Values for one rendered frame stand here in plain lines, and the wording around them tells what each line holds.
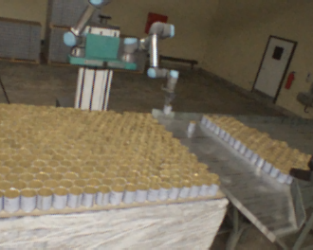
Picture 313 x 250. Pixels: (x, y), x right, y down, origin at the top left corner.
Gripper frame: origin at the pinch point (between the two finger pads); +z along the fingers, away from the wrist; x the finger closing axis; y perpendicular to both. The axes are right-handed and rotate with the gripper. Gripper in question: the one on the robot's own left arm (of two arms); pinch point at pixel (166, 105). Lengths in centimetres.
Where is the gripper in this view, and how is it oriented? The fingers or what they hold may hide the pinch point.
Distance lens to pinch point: 257.6
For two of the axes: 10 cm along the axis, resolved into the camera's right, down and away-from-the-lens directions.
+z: -2.1, 9.0, 3.9
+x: -4.1, -4.4, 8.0
